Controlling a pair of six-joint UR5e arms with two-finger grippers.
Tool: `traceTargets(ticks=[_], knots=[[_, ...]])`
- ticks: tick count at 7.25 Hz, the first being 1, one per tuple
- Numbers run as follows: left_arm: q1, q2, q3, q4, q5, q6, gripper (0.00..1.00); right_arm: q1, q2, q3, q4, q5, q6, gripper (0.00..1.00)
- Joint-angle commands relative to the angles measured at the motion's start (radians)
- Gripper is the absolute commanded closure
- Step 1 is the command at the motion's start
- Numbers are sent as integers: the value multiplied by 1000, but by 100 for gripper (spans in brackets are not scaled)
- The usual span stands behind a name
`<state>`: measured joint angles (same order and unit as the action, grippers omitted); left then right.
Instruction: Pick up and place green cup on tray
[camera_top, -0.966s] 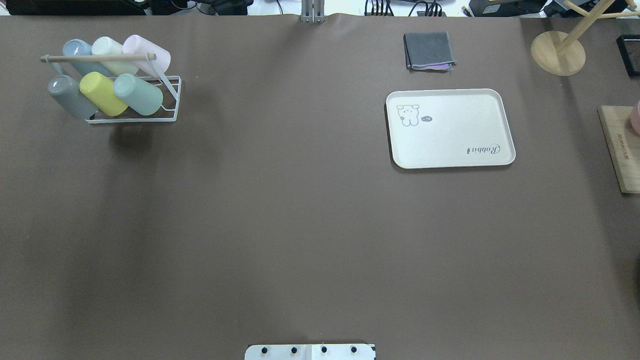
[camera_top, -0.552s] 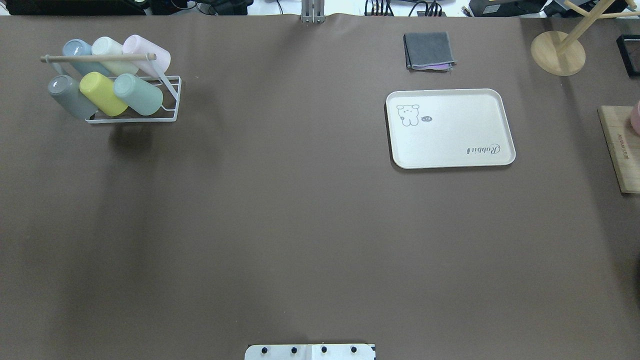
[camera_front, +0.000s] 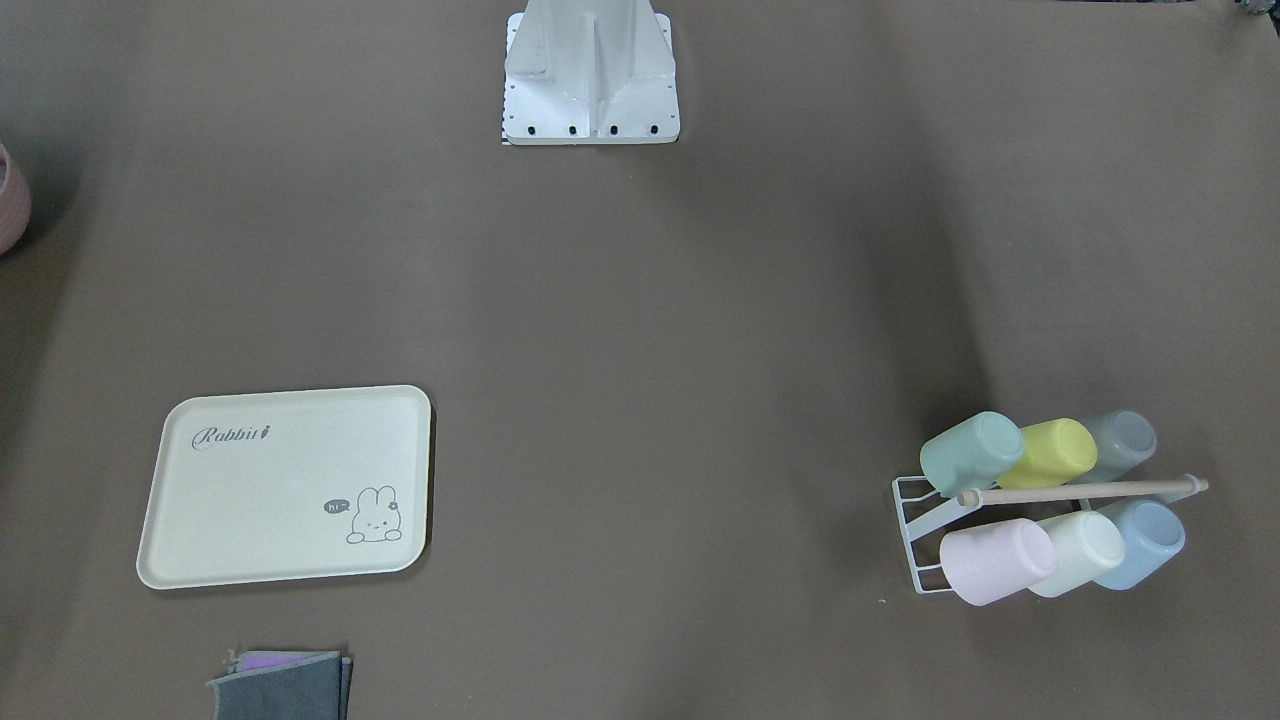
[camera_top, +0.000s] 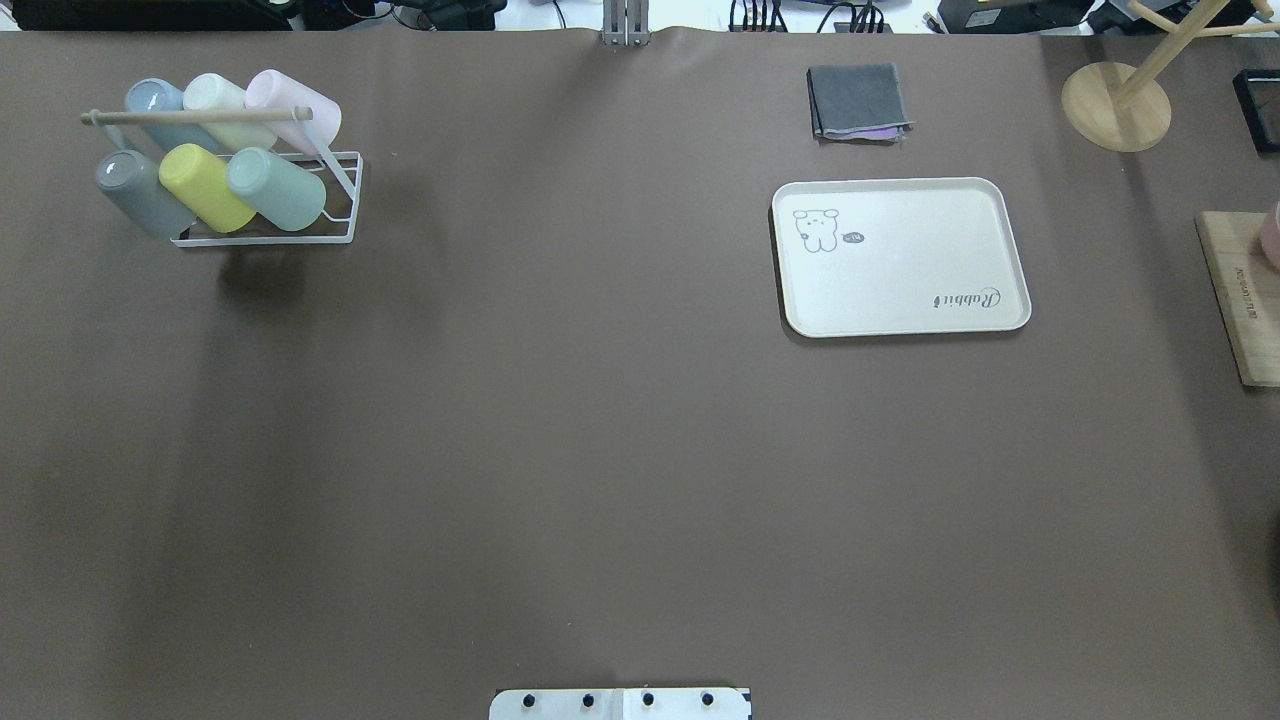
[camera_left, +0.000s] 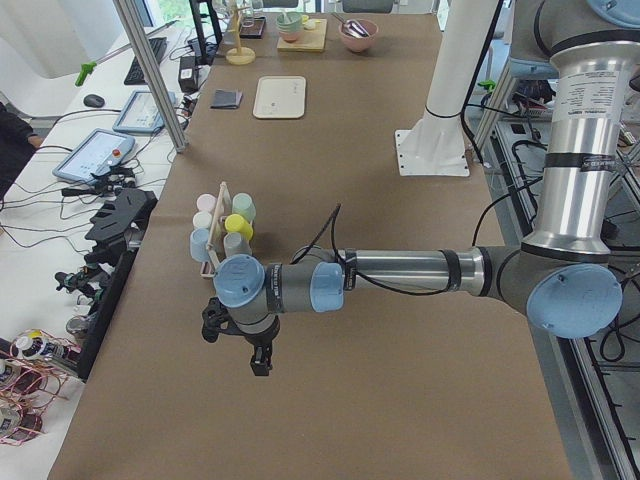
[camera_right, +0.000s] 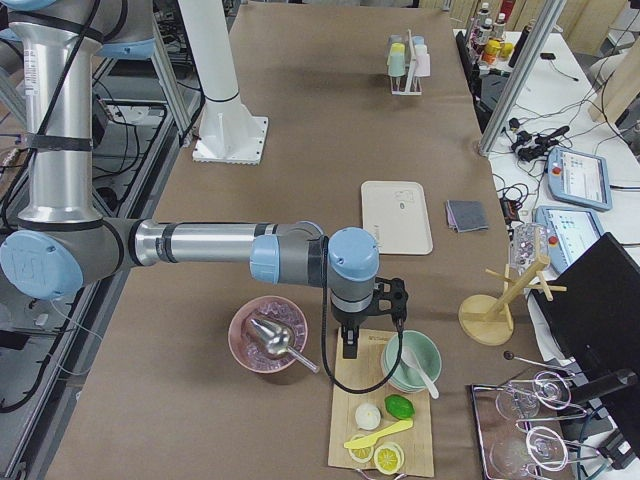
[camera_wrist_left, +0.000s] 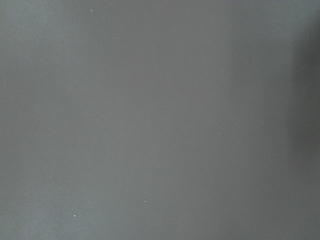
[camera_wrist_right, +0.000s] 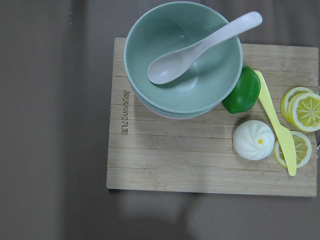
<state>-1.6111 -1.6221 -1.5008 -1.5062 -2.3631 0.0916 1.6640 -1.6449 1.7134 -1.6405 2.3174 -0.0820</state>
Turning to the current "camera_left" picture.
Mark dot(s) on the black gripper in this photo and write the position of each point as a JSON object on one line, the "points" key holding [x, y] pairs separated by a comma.
{"points": [[258, 343]]}

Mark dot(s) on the green cup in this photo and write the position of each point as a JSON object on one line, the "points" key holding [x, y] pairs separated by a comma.
{"points": [[243, 205]]}

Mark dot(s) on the cream rabbit tray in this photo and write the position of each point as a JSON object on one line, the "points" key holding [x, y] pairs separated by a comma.
{"points": [[280, 97]]}

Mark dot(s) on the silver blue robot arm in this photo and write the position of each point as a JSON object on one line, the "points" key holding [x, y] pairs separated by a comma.
{"points": [[558, 276]]}

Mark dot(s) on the grey cup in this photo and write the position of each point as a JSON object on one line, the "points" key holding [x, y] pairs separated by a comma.
{"points": [[234, 243]]}

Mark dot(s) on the light blue cup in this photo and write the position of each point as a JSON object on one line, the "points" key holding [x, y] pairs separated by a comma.
{"points": [[198, 241]]}

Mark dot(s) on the yellow cup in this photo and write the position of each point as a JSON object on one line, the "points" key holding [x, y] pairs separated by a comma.
{"points": [[236, 223]]}

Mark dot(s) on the cream cup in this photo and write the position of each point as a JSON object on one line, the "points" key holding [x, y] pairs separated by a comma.
{"points": [[202, 220]]}

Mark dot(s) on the pink cup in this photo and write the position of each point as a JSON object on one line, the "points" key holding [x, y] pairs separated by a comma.
{"points": [[206, 202]]}

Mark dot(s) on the black tool holder stand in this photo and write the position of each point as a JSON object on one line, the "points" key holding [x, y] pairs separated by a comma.
{"points": [[117, 230]]}

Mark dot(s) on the grey folded cloth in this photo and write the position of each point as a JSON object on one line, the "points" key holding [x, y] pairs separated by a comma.
{"points": [[226, 99]]}

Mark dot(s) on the near teach pendant tablet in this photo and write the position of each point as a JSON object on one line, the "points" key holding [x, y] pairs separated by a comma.
{"points": [[95, 156]]}

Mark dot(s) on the teach pendant tablet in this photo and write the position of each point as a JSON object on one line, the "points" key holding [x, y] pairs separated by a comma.
{"points": [[95, 156], [139, 116]]}

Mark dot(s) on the far teach pendant tablet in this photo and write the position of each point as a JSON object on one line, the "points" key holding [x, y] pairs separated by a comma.
{"points": [[139, 116]]}

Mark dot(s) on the black power adapter box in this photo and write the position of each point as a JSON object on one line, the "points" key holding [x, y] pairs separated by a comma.
{"points": [[188, 76]]}

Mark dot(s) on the wooden mug tree stand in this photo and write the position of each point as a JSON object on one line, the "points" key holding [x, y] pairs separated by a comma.
{"points": [[238, 55]]}

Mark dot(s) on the black computer mouse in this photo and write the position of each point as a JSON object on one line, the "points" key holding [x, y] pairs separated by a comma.
{"points": [[93, 101]]}

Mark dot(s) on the wooden cutting board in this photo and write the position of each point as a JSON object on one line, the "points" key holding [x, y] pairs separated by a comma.
{"points": [[312, 38]]}

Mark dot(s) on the pink bowl with ice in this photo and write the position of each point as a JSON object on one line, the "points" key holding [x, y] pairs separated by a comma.
{"points": [[360, 44]]}

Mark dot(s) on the stacked green bowls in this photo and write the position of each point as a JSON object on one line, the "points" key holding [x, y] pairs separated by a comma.
{"points": [[289, 26]]}

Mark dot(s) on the metal ice scoop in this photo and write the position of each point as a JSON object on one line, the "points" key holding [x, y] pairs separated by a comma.
{"points": [[352, 28]]}

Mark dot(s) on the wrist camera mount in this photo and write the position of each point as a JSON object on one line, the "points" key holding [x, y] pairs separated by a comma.
{"points": [[217, 320]]}

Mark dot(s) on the white wire cup rack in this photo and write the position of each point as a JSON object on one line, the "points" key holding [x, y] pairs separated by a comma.
{"points": [[217, 232]]}

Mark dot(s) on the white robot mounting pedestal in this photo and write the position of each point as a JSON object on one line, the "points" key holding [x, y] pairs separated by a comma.
{"points": [[435, 146]]}

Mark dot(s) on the aluminium frame post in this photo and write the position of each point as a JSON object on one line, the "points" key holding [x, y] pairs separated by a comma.
{"points": [[131, 22]]}

